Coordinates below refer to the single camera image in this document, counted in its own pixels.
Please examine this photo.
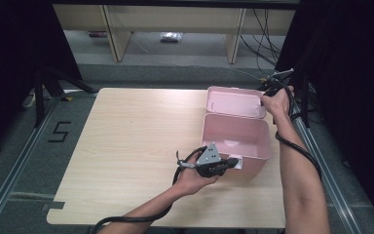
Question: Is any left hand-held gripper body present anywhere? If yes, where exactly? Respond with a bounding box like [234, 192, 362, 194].
[195, 142, 232, 178]

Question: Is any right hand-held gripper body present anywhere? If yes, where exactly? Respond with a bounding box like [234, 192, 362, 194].
[267, 67, 295, 97]

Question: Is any pink plastic box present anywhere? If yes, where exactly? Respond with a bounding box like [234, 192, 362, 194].
[200, 85, 272, 180]

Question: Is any person's right hand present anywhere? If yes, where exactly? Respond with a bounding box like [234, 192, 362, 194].
[260, 85, 295, 122]

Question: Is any person's left hand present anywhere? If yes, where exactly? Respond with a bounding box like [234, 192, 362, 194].
[171, 165, 220, 198]

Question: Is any black curtain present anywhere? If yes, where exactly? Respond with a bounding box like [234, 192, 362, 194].
[0, 0, 83, 162]
[275, 0, 374, 225]

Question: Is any clear plastic bag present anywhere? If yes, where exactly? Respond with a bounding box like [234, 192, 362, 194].
[159, 31, 184, 43]

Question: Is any beige wooden desk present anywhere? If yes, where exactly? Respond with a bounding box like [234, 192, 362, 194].
[52, 3, 296, 64]

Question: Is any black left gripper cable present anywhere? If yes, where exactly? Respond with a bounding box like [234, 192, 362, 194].
[90, 145, 209, 234]

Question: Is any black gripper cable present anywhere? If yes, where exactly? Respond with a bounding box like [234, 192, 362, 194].
[90, 145, 209, 234]
[274, 79, 323, 181]

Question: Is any bundle of black cables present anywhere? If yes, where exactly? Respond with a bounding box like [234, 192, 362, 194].
[239, 8, 282, 71]

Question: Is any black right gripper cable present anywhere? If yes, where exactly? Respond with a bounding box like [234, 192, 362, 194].
[274, 79, 323, 181]

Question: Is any metal floor rail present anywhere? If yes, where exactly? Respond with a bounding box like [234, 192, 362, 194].
[287, 97, 364, 234]
[0, 97, 61, 234]

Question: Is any white floor cable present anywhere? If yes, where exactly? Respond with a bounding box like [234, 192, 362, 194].
[21, 92, 37, 109]

